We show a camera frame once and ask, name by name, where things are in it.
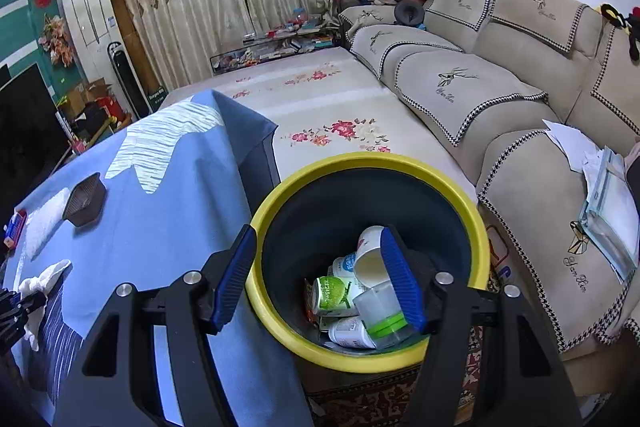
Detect white pill bottle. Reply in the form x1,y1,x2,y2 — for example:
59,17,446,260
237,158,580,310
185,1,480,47
328,317,376,349

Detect white paper cup pink leaf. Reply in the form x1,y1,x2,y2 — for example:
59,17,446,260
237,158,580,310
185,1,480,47
354,225,390,288

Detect green white drink cup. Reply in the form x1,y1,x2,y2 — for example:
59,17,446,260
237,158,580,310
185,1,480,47
310,275,366,317

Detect yellow rimmed trash bin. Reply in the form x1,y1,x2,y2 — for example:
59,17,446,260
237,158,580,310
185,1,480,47
244,152,492,375

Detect white crumpled towel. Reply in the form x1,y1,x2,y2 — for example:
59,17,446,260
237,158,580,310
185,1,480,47
18,259,72,351

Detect white foam fruit net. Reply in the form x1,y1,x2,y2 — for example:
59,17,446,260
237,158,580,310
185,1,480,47
24,187,70,260

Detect brown plastic tray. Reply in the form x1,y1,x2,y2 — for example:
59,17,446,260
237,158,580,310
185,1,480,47
63,172,106,228

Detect papers on sofa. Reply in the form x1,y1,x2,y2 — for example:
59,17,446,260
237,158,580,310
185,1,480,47
544,120,639,282

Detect blue tissue pack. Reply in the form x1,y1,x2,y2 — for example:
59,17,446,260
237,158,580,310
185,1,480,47
3,209,27,251

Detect blue tablecloth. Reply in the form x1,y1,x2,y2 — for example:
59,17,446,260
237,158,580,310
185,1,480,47
2,89,314,427

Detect black flat television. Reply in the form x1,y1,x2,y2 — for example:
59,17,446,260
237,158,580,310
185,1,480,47
1,64,68,221

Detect beige fabric sofa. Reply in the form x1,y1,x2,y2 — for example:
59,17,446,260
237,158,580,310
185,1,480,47
340,0,639,363

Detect black tower fan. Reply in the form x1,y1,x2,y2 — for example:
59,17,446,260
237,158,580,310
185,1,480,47
106,41,151,119

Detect low shelf with clutter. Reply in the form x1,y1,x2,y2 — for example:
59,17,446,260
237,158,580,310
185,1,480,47
209,8,340,76

